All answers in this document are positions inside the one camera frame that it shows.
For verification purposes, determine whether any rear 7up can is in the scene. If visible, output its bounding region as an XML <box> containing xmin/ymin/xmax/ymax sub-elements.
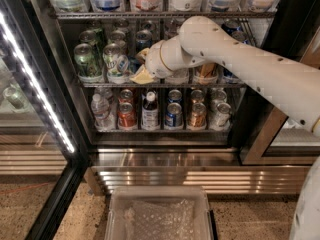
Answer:
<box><xmin>113</xmin><ymin>18</ymin><xmax>130</xmax><ymax>34</ymax></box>

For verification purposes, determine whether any rear orange soda can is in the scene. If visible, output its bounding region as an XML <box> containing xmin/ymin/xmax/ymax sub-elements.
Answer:
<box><xmin>118</xmin><ymin>89</ymin><xmax>134</xmax><ymax>104</ymax></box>

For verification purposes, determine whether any rear water bottle middle shelf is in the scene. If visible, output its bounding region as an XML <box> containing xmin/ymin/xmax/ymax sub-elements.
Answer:
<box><xmin>164</xmin><ymin>18</ymin><xmax>185</xmax><ymax>39</ymax></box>

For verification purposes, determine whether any front 7up can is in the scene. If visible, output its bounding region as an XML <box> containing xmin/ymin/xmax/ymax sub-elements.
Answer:
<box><xmin>103</xmin><ymin>43</ymin><xmax>122</xmax><ymax>76</ymax></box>

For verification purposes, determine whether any front gold can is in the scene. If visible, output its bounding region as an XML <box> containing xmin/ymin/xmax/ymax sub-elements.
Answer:
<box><xmin>195</xmin><ymin>63</ymin><xmax>217</xmax><ymax>78</ymax></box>

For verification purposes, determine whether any open glass fridge door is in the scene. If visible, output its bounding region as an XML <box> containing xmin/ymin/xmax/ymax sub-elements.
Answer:
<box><xmin>0</xmin><ymin>0</ymin><xmax>88</xmax><ymax>240</ymax></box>

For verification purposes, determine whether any front silver can lower shelf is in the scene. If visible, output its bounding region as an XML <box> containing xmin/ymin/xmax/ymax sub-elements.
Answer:
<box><xmin>211</xmin><ymin>102</ymin><xmax>231</xmax><ymax>129</ymax></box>

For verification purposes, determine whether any front bronze can lower shelf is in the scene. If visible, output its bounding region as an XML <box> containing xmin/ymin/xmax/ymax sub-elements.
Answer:
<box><xmin>188</xmin><ymin>103</ymin><xmax>206</xmax><ymax>127</ymax></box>

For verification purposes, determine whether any silver can shelf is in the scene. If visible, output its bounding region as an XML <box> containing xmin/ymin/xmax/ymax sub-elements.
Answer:
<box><xmin>211</xmin><ymin>102</ymin><xmax>231</xmax><ymax>129</ymax></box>
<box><xmin>210</xmin><ymin>89</ymin><xmax>227</xmax><ymax>103</ymax></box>

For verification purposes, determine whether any rear green soda can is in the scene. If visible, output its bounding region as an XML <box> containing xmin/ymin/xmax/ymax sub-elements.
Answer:
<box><xmin>87</xmin><ymin>21</ymin><xmax>105</xmax><ymax>41</ymax></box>

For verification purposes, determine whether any water bottle lower shelf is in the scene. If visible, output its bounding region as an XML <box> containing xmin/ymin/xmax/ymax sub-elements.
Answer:
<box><xmin>91</xmin><ymin>94</ymin><xmax>115</xmax><ymax>130</ymax></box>

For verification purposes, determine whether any bronze can shelf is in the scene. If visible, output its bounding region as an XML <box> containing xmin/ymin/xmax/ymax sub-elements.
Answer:
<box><xmin>191</xmin><ymin>89</ymin><xmax>205</xmax><ymax>103</ymax></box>
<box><xmin>188</xmin><ymin>103</ymin><xmax>206</xmax><ymax>127</ymax></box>

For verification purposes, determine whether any rear bronze can lower shelf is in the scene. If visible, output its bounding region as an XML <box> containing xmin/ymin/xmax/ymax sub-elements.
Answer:
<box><xmin>191</xmin><ymin>89</ymin><xmax>205</xmax><ymax>103</ymax></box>

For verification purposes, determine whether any rear silver can lower shelf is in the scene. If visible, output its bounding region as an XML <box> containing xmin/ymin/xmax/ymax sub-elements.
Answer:
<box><xmin>210</xmin><ymin>89</ymin><xmax>227</xmax><ymax>103</ymax></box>

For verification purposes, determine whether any dark juice bottle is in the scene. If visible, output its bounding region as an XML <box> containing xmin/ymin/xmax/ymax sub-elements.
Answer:
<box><xmin>142</xmin><ymin>91</ymin><xmax>159</xmax><ymax>130</ymax></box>

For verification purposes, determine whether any red bull can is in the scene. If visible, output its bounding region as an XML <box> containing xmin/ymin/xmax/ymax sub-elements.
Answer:
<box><xmin>117</xmin><ymin>55</ymin><xmax>141</xmax><ymax>74</ymax></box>
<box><xmin>135</xmin><ymin>30</ymin><xmax>152</xmax><ymax>52</ymax></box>
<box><xmin>141</xmin><ymin>21</ymin><xmax>156</xmax><ymax>34</ymax></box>

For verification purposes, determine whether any upper wire shelf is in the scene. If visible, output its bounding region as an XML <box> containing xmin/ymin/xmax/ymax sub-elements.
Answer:
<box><xmin>49</xmin><ymin>11</ymin><xmax>276</xmax><ymax>20</ymax></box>

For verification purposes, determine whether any water bottle shelf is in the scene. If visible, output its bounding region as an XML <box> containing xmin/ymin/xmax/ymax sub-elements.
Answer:
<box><xmin>165</xmin><ymin>69</ymin><xmax>189</xmax><ymax>85</ymax></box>
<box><xmin>164</xmin><ymin>18</ymin><xmax>185</xmax><ymax>39</ymax></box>
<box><xmin>91</xmin><ymin>94</ymin><xmax>115</xmax><ymax>130</ymax></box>

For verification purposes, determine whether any front blue pepsi can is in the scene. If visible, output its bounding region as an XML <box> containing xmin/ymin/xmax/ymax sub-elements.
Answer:
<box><xmin>222</xmin><ymin>68</ymin><xmax>238</xmax><ymax>83</ymax></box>

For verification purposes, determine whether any orange soda can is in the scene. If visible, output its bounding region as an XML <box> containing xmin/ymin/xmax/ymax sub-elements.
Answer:
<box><xmin>118</xmin><ymin>89</ymin><xmax>134</xmax><ymax>104</ymax></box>
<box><xmin>118</xmin><ymin>102</ymin><xmax>136</xmax><ymax>128</ymax></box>

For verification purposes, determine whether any front water bottle middle shelf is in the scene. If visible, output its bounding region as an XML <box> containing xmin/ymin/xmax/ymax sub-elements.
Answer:
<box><xmin>165</xmin><ymin>69</ymin><xmax>189</xmax><ymax>85</ymax></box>

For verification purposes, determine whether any rear blue can lower shelf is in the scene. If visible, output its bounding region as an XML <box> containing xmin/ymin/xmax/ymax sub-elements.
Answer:
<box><xmin>167</xmin><ymin>89</ymin><xmax>182</xmax><ymax>103</ymax></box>

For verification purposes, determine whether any clear plastic bin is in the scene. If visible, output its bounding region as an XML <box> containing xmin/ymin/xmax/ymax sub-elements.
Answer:
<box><xmin>104</xmin><ymin>186</ymin><xmax>214</xmax><ymax>240</ymax></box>

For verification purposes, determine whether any rear blue pepsi can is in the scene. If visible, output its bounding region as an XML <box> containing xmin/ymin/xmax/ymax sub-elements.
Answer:
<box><xmin>221</xmin><ymin>20</ymin><xmax>242</xmax><ymax>35</ymax></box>

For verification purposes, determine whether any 7up can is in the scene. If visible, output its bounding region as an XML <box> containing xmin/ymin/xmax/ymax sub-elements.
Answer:
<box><xmin>113</xmin><ymin>18</ymin><xmax>130</xmax><ymax>34</ymax></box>
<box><xmin>103</xmin><ymin>43</ymin><xmax>122</xmax><ymax>76</ymax></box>
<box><xmin>108</xmin><ymin>30</ymin><xmax>127</xmax><ymax>48</ymax></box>

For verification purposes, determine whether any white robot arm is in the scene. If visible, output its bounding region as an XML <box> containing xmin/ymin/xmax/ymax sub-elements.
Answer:
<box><xmin>131</xmin><ymin>16</ymin><xmax>320</xmax><ymax>240</ymax></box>

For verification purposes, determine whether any blue pepsi can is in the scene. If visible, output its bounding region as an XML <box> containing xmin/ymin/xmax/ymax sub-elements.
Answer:
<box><xmin>221</xmin><ymin>20</ymin><xmax>242</xmax><ymax>35</ymax></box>
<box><xmin>222</xmin><ymin>68</ymin><xmax>238</xmax><ymax>83</ymax></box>
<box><xmin>231</xmin><ymin>31</ymin><xmax>249</xmax><ymax>44</ymax></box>

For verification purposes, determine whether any middle wire shelf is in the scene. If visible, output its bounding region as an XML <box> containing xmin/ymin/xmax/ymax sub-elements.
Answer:
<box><xmin>80</xmin><ymin>82</ymin><xmax>246</xmax><ymax>88</ymax></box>

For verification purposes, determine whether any blue can shelf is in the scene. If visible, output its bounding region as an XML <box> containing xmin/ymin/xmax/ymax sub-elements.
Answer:
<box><xmin>165</xmin><ymin>103</ymin><xmax>182</xmax><ymax>127</ymax></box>
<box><xmin>167</xmin><ymin>89</ymin><xmax>182</xmax><ymax>103</ymax></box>

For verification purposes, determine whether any front green soda can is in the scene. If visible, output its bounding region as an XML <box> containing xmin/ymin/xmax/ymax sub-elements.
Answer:
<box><xmin>74</xmin><ymin>43</ymin><xmax>102</xmax><ymax>78</ymax></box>

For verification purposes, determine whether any wire shelf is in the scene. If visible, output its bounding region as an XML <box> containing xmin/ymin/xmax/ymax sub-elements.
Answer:
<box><xmin>80</xmin><ymin>82</ymin><xmax>246</xmax><ymax>88</ymax></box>
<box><xmin>49</xmin><ymin>11</ymin><xmax>276</xmax><ymax>20</ymax></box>

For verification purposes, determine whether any front blue can lower shelf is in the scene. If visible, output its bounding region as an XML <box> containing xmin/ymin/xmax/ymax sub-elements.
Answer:
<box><xmin>165</xmin><ymin>103</ymin><xmax>182</xmax><ymax>127</ymax></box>

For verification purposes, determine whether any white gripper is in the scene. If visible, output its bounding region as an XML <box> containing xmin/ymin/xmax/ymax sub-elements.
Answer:
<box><xmin>130</xmin><ymin>36</ymin><xmax>207</xmax><ymax>84</ymax></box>

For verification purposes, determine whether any steel fridge base grille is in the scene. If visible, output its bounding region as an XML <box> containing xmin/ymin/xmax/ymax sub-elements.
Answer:
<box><xmin>84</xmin><ymin>147</ymin><xmax>311</xmax><ymax>195</ymax></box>

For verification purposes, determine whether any green soda can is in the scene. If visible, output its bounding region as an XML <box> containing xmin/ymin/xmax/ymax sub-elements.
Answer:
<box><xmin>74</xmin><ymin>43</ymin><xmax>102</xmax><ymax>78</ymax></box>
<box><xmin>79</xmin><ymin>30</ymin><xmax>102</xmax><ymax>56</ymax></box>
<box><xmin>87</xmin><ymin>21</ymin><xmax>105</xmax><ymax>41</ymax></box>

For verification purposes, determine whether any front orange soda can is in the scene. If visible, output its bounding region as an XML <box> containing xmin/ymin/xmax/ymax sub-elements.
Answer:
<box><xmin>118</xmin><ymin>102</ymin><xmax>136</xmax><ymax>128</ymax></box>

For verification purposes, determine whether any right fridge door frame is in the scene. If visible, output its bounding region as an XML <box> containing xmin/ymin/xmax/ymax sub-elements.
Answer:
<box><xmin>229</xmin><ymin>0</ymin><xmax>320</xmax><ymax>165</ymax></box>

